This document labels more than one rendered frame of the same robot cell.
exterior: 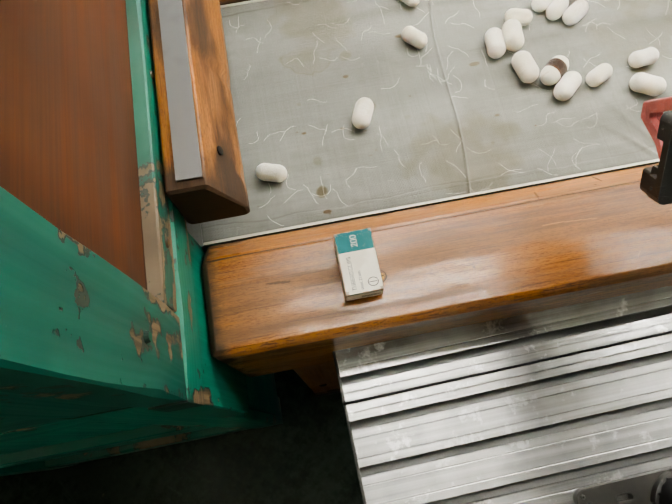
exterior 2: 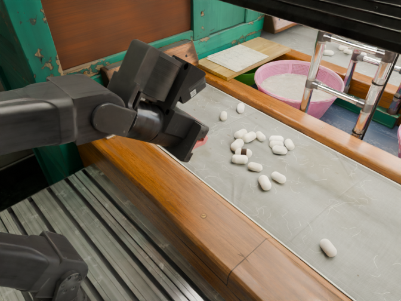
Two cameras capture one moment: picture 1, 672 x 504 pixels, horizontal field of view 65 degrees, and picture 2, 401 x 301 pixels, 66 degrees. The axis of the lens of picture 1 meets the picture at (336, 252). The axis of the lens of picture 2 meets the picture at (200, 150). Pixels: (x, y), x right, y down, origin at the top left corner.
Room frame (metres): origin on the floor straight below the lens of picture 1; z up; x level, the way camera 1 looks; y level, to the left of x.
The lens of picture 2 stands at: (-0.04, -0.63, 1.22)
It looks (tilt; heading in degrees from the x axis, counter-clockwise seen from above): 41 degrees down; 54
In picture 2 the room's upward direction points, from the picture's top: straight up
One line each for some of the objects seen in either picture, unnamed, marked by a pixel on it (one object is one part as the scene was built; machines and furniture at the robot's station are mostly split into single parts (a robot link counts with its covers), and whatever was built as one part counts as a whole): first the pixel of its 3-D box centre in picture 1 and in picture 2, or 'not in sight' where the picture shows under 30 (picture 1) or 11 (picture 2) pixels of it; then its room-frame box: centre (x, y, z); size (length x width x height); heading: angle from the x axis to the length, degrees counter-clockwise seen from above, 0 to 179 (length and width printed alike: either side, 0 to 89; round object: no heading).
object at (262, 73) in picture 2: not in sight; (295, 92); (0.71, -0.11, 0.72); 0.27 x 0.27 x 0.10
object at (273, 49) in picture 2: not in sight; (244, 56); (0.69, 0.11, 0.77); 0.33 x 0.15 x 0.01; 7
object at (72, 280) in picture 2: not in sight; (52, 272); (-0.08, -0.31, 0.77); 0.09 x 0.06 x 0.06; 99
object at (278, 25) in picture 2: not in sight; (292, 14); (1.02, 0.20, 0.83); 0.30 x 0.06 x 0.07; 7
